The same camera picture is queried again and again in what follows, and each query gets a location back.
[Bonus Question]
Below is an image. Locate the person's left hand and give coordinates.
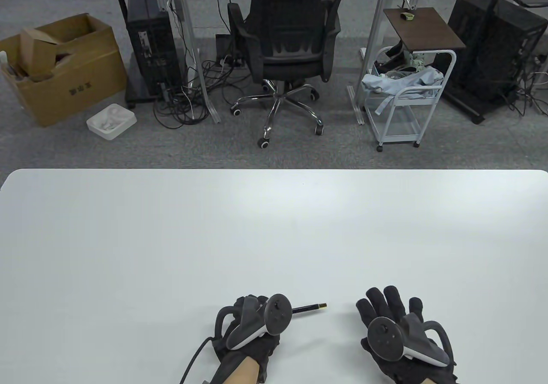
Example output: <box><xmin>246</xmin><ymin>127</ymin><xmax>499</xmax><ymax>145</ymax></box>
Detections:
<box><xmin>213</xmin><ymin>294</ymin><xmax>283</xmax><ymax>384</ymax></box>

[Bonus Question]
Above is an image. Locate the person's right hand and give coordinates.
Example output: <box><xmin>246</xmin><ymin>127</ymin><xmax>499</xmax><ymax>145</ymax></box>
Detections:
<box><xmin>355</xmin><ymin>286</ymin><xmax>461</xmax><ymax>384</ymax></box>

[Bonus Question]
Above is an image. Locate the black gold fountain pen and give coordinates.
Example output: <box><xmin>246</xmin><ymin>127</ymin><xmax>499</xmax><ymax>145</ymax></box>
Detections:
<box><xmin>291</xmin><ymin>303</ymin><xmax>327</xmax><ymax>315</ymax></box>

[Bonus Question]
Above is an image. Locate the person's left forearm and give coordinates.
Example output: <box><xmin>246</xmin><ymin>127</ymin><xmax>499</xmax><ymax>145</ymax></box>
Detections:
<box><xmin>223</xmin><ymin>355</ymin><xmax>262</xmax><ymax>384</ymax></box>

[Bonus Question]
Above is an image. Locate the grey white right hand controller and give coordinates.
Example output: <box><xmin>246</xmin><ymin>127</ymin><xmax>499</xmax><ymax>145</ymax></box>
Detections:
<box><xmin>367</xmin><ymin>313</ymin><xmax>456</xmax><ymax>367</ymax></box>

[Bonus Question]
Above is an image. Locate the grey white hand controller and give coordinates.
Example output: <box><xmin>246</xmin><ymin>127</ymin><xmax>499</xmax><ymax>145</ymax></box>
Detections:
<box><xmin>367</xmin><ymin>313</ymin><xmax>456</xmax><ymax>367</ymax></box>
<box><xmin>214</xmin><ymin>293</ymin><xmax>293</xmax><ymax>351</ymax></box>

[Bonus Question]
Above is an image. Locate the grey white left hand controller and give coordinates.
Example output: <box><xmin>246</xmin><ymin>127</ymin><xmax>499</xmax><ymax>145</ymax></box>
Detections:
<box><xmin>214</xmin><ymin>293</ymin><xmax>293</xmax><ymax>351</ymax></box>

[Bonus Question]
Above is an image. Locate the white rolling cart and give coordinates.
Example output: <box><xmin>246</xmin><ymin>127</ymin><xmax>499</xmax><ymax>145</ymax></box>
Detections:
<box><xmin>363</xmin><ymin>46</ymin><xmax>457</xmax><ymax>152</ymax></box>

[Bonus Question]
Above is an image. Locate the light blue cloth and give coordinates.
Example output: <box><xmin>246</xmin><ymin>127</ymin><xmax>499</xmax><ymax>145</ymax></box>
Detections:
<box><xmin>362</xmin><ymin>67</ymin><xmax>444</xmax><ymax>116</ymax></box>

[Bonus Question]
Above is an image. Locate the black device in cart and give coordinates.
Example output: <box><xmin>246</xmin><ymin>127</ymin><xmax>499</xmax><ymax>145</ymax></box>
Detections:
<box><xmin>375</xmin><ymin>46</ymin><xmax>405</xmax><ymax>74</ymax></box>

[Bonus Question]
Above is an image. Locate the white plastic tray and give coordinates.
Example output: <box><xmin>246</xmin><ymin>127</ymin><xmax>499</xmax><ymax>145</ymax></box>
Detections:
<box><xmin>86</xmin><ymin>104</ymin><xmax>137</xmax><ymax>141</ymax></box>

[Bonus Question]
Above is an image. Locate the dark brown side table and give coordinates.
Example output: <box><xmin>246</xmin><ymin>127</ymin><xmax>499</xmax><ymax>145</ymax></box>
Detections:
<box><xmin>383</xmin><ymin>7</ymin><xmax>466</xmax><ymax>53</ymax></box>

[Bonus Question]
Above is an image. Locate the large black computer tower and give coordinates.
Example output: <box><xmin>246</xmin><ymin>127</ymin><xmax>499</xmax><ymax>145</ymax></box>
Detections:
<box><xmin>443</xmin><ymin>0</ymin><xmax>548</xmax><ymax>124</ymax></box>

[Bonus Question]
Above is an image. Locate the black mesh office chair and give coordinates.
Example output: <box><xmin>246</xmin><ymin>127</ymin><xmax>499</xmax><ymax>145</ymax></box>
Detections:
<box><xmin>227</xmin><ymin>0</ymin><xmax>354</xmax><ymax>149</ymax></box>

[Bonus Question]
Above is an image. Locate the small black box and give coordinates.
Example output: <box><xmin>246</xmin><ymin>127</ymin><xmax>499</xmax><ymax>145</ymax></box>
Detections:
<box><xmin>215</xmin><ymin>34</ymin><xmax>234</xmax><ymax>65</ymax></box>

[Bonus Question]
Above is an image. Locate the brown cardboard box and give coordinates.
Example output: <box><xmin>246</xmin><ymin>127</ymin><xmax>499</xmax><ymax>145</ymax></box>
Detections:
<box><xmin>0</xmin><ymin>13</ymin><xmax>129</xmax><ymax>128</ymax></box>

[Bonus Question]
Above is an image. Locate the black glove cable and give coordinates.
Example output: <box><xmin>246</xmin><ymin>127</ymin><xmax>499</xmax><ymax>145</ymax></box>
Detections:
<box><xmin>179</xmin><ymin>336</ymin><xmax>214</xmax><ymax>384</ymax></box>

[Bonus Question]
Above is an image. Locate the tangle of black cables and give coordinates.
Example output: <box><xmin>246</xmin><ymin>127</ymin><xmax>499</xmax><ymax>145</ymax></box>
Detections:
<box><xmin>154</xmin><ymin>59</ymin><xmax>257</xmax><ymax>130</ymax></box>
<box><xmin>499</xmin><ymin>50</ymin><xmax>548</xmax><ymax>117</ymax></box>

